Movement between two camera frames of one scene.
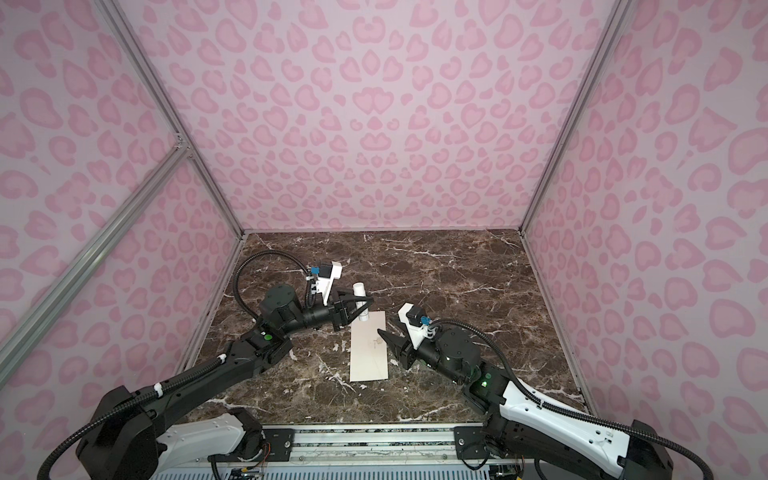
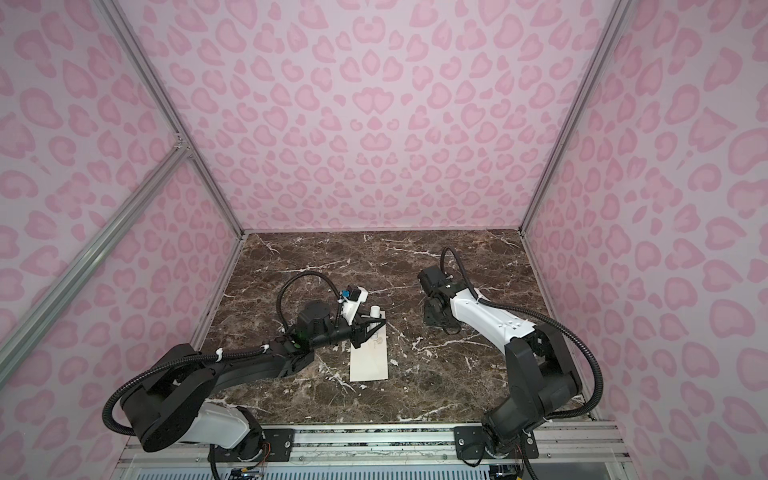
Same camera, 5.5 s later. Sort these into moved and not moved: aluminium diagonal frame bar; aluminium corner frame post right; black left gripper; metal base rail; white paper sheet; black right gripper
Moved: black right gripper; black left gripper
Not moved: white paper sheet; aluminium diagonal frame bar; aluminium corner frame post right; metal base rail
